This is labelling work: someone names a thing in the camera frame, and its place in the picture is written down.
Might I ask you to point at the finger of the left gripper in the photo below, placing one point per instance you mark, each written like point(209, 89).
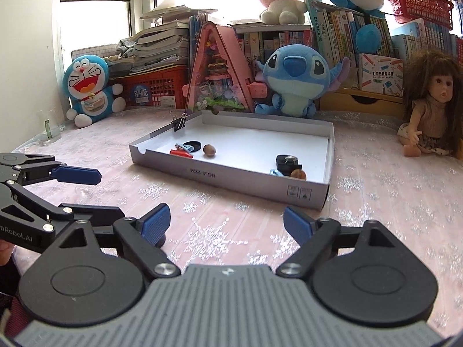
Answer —
point(69, 174)
point(101, 218)

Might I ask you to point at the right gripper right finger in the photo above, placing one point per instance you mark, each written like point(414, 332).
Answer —
point(316, 239)

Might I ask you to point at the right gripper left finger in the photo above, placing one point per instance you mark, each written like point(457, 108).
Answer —
point(140, 242)

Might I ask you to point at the brown walnut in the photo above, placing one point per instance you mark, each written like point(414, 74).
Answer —
point(209, 150)
point(298, 174)

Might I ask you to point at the black round container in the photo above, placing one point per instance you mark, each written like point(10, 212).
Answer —
point(285, 159)

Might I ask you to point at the red plastic cap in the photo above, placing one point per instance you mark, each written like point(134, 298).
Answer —
point(180, 153)

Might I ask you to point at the blue pink hair clip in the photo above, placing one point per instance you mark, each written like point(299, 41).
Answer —
point(182, 147)

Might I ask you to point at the black round lid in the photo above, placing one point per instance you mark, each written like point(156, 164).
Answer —
point(192, 146)

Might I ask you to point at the right human hand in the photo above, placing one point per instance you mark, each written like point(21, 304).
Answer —
point(6, 249)

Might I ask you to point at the light blue clip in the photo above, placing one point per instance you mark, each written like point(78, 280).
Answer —
point(276, 172)

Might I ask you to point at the white cardboard box tray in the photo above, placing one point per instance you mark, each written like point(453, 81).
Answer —
point(246, 149)

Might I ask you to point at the Doraemon plush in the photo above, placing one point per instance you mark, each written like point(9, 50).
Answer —
point(92, 99)

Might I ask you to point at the brown walnut in tray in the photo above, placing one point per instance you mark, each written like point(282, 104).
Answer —
point(209, 150)

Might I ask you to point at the black binder clip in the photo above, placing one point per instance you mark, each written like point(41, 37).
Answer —
point(178, 122)

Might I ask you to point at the red plastic crate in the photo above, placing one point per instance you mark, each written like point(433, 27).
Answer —
point(160, 88)

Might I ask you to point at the wooden drawer organizer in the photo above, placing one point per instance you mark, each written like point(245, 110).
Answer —
point(354, 100)

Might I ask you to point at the blue Stitch plush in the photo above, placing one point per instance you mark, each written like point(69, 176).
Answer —
point(298, 75)

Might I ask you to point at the pink triangular miniature house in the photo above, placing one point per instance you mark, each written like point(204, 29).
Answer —
point(221, 79)

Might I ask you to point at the label printer box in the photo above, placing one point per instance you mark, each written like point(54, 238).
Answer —
point(380, 74)

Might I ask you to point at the brown haired doll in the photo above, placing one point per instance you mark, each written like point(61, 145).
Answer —
point(432, 96)

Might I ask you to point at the red plastic basket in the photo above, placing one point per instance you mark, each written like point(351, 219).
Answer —
point(435, 11)

